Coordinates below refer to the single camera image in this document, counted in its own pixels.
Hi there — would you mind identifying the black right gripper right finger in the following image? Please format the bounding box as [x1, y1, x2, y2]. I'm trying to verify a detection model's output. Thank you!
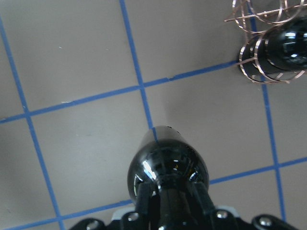
[190, 182, 215, 223]

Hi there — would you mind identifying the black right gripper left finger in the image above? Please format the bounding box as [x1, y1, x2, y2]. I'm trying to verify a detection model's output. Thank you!
[135, 183, 156, 230]

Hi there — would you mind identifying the dark glass wine bottle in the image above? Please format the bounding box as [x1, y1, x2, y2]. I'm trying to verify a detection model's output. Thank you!
[127, 126, 209, 230]

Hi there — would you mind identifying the dark wine bottle in basket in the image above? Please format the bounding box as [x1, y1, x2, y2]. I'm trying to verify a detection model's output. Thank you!
[238, 15, 307, 78]

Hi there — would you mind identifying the copper wire wine basket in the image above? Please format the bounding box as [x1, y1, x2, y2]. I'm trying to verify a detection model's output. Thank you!
[225, 0, 307, 84]

